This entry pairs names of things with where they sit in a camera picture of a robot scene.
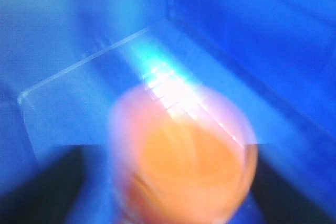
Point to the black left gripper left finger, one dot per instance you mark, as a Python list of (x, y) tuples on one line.
[(65, 192)]

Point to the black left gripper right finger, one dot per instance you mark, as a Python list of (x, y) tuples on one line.
[(272, 199)]

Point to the orange cylindrical capacitor 4680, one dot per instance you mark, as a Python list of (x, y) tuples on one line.
[(187, 157)]

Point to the large blue bin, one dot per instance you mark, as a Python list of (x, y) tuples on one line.
[(65, 63)]

